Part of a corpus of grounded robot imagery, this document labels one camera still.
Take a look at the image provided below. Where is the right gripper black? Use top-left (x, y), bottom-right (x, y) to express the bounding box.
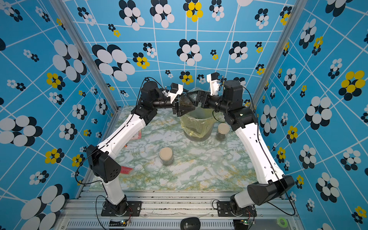
top-left (188, 92), bottom-right (232, 117)

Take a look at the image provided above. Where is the clear plastic tea jar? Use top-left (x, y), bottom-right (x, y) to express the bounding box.
top-left (178, 91), bottom-right (198, 112)

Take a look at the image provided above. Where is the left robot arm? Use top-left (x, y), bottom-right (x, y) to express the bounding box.
top-left (86, 81), bottom-right (198, 216)

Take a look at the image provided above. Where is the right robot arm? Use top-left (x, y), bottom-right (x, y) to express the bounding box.
top-left (179, 80), bottom-right (294, 216)

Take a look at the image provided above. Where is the jar with wooden lid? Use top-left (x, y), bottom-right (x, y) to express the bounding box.
top-left (159, 147), bottom-right (174, 165)
top-left (216, 123), bottom-right (230, 141)

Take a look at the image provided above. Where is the pink card package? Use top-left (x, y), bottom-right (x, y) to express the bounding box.
top-left (136, 130), bottom-right (142, 140)

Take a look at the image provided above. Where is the small red packet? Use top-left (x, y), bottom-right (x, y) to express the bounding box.
top-left (120, 166), bottom-right (133, 175)

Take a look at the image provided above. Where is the right circuit board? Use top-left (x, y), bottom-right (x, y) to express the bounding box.
top-left (233, 219), bottom-right (249, 230)

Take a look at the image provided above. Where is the circuit board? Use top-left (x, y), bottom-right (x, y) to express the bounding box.
top-left (109, 219), bottom-right (130, 227)
top-left (233, 219), bottom-right (249, 230)

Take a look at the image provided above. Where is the left circuit board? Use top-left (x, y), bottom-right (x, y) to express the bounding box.
top-left (109, 219), bottom-right (130, 227)

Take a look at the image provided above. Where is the green tape roll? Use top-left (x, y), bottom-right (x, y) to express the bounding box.
top-left (277, 217), bottom-right (288, 229)

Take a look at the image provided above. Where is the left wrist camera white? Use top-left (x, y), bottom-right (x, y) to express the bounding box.
top-left (167, 83), bottom-right (184, 103)

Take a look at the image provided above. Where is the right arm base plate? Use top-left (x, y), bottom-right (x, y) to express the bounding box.
top-left (215, 201), bottom-right (257, 218)

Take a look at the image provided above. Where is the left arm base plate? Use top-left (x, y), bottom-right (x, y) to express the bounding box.
top-left (101, 201), bottom-right (142, 217)

